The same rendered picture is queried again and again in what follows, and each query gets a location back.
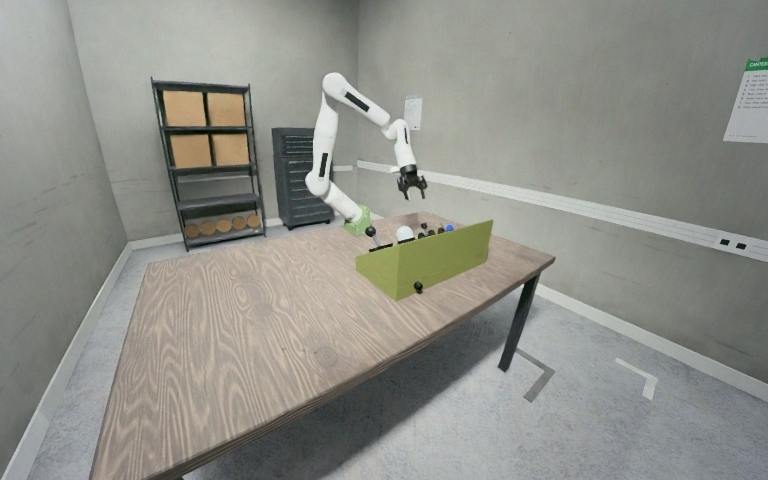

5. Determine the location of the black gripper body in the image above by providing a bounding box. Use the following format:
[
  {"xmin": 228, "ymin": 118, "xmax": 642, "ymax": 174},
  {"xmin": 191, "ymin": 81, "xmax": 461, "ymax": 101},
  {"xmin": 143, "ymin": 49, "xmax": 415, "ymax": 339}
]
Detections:
[{"xmin": 399, "ymin": 164, "xmax": 419, "ymax": 187}]

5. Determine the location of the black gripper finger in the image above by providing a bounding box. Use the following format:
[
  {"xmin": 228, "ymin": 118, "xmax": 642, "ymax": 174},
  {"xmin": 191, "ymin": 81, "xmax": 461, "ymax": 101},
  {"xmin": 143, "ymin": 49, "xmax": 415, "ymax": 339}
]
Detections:
[
  {"xmin": 414, "ymin": 175, "xmax": 428, "ymax": 199},
  {"xmin": 397, "ymin": 176, "xmax": 413, "ymax": 201}
]

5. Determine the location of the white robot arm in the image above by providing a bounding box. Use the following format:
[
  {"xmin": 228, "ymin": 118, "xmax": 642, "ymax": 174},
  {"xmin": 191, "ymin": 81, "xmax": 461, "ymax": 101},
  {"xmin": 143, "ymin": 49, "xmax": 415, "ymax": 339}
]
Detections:
[{"xmin": 306, "ymin": 73, "xmax": 416, "ymax": 223}]

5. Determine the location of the olive green control console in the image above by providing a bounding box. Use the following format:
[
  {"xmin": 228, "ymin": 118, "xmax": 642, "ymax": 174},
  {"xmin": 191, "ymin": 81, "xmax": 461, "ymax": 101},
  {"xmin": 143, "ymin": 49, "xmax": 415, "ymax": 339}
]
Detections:
[{"xmin": 356, "ymin": 219, "xmax": 494, "ymax": 301}]

